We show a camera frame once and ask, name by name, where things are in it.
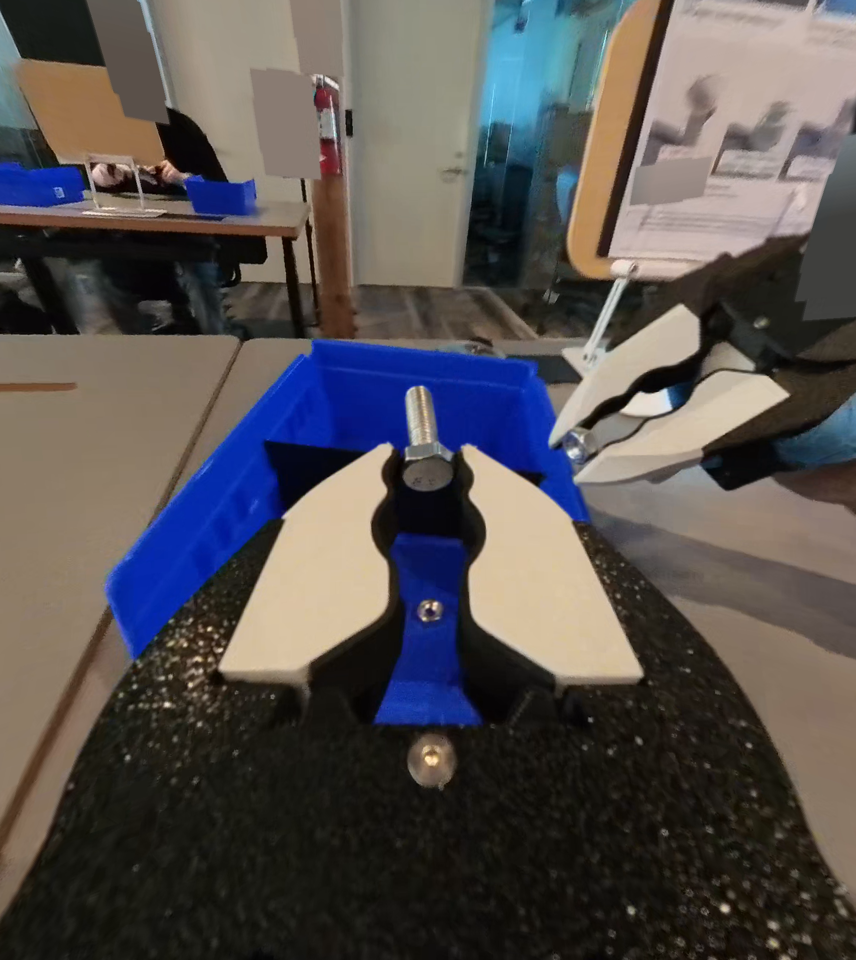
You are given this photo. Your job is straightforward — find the steel hex bolt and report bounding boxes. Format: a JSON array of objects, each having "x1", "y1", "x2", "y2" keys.
[{"x1": 400, "y1": 384, "x2": 460, "y2": 492}]

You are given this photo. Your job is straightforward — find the wooden display board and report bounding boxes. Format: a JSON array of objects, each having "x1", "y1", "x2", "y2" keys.
[{"x1": 17, "y1": 58, "x2": 168, "y2": 165}]

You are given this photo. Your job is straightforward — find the wooden support post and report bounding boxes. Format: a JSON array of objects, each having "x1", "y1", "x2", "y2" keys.
[{"x1": 310, "y1": 75, "x2": 357, "y2": 340}]

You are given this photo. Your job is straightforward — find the wooden desk black legs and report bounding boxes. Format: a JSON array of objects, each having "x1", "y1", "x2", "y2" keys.
[{"x1": 0, "y1": 191, "x2": 314, "y2": 339}]

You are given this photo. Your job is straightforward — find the white door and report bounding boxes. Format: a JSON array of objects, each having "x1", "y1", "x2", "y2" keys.
[{"x1": 350, "y1": 0, "x2": 492, "y2": 290}]

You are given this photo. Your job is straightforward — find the blue plastic bin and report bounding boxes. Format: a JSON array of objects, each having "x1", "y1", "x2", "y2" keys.
[
  {"x1": 184, "y1": 176, "x2": 258, "y2": 216},
  {"x1": 105, "y1": 339, "x2": 592, "y2": 729},
  {"x1": 0, "y1": 162, "x2": 86, "y2": 209}
]

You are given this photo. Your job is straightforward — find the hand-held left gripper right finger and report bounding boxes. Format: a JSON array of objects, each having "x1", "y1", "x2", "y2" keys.
[{"x1": 461, "y1": 444, "x2": 646, "y2": 690}]

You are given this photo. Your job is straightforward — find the instruction sheet on wooden stand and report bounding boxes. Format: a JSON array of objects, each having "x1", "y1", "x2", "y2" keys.
[{"x1": 563, "y1": 0, "x2": 856, "y2": 384}]

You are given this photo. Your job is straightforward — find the red fire extinguisher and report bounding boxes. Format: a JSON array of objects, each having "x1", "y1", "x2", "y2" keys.
[{"x1": 313, "y1": 73, "x2": 344, "y2": 179}]

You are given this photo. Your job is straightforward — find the printed instruction sheet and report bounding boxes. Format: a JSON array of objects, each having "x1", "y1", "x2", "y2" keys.
[{"x1": 611, "y1": 0, "x2": 856, "y2": 260}]

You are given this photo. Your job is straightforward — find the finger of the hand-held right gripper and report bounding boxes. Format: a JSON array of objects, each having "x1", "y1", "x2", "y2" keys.
[
  {"x1": 572, "y1": 366, "x2": 792, "y2": 486},
  {"x1": 550, "y1": 303, "x2": 702, "y2": 453}
]

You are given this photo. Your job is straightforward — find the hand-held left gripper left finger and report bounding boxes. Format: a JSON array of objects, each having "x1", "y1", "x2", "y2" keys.
[{"x1": 218, "y1": 442, "x2": 399, "y2": 687}]

